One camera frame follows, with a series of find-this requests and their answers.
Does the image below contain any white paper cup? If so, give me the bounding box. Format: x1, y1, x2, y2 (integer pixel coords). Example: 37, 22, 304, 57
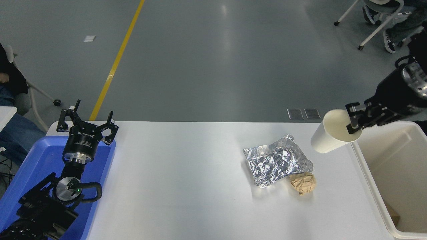
310, 109, 362, 154

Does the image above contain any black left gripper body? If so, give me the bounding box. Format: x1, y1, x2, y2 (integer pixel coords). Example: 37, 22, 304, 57
63, 124, 103, 158

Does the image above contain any large pale bin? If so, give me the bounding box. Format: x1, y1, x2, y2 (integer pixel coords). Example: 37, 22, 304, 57
347, 120, 427, 240

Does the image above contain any white wheeled chair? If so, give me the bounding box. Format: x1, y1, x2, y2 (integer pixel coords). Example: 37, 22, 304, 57
334, 0, 406, 51

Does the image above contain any crumpled tan paper ball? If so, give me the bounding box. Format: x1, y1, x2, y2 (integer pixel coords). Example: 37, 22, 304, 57
289, 172, 316, 196

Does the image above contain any crumpled silver foil tray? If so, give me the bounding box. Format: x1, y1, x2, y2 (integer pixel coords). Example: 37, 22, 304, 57
243, 135, 314, 188

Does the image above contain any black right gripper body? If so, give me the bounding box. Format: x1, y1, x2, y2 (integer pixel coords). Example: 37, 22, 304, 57
365, 68, 427, 117

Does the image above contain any white chair with grey seat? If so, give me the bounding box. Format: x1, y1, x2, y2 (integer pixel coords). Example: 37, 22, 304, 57
3, 46, 61, 132

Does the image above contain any person in blue trousers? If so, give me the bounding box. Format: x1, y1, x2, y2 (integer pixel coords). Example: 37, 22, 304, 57
0, 44, 46, 167

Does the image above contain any person with dark shoes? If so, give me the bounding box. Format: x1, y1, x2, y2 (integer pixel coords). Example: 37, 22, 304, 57
362, 0, 427, 54

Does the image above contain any small white table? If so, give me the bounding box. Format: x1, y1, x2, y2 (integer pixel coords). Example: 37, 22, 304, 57
0, 106, 17, 132

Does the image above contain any blue plastic tray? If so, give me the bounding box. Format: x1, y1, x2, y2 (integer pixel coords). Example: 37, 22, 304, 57
0, 135, 116, 240

